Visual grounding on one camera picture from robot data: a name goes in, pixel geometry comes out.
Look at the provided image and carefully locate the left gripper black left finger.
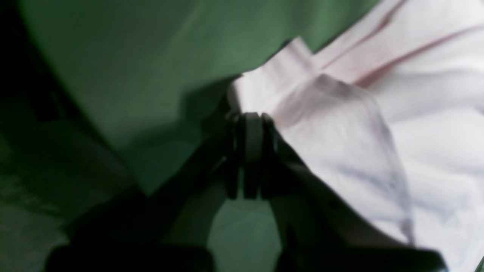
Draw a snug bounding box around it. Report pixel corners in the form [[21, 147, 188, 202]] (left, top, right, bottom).
[[45, 113, 250, 272]]

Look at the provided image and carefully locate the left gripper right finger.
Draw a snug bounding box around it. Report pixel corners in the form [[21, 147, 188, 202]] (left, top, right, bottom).
[[250, 113, 448, 272]]

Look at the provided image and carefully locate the pink printed t-shirt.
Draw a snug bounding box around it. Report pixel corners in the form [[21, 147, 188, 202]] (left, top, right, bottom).
[[231, 0, 483, 272]]

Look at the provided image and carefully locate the green table cloth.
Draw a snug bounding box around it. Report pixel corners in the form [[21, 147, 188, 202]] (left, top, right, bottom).
[[1, 0, 380, 272]]

